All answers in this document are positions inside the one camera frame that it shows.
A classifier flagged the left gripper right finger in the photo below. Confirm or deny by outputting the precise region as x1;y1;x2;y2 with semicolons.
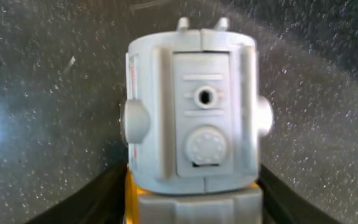
257;164;344;224

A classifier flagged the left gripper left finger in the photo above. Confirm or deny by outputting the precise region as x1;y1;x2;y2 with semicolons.
25;160;129;224

